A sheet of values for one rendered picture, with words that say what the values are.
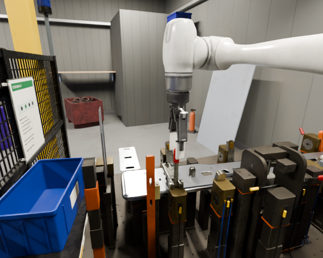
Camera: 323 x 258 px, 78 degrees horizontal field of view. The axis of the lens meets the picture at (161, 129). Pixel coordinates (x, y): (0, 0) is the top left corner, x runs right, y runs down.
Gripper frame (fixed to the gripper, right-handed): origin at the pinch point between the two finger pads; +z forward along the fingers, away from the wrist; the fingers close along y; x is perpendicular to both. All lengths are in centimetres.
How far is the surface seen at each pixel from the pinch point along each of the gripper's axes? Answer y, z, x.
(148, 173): -2.3, 8.2, 10.7
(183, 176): 14.1, 21.6, -8.5
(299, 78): 155, -12, -215
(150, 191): -2.3, 15.5, 10.1
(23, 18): 57, -50, 61
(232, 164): 19.4, 21.6, -37.5
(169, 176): 3.6, 14.3, 1.3
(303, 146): 35, 24, -102
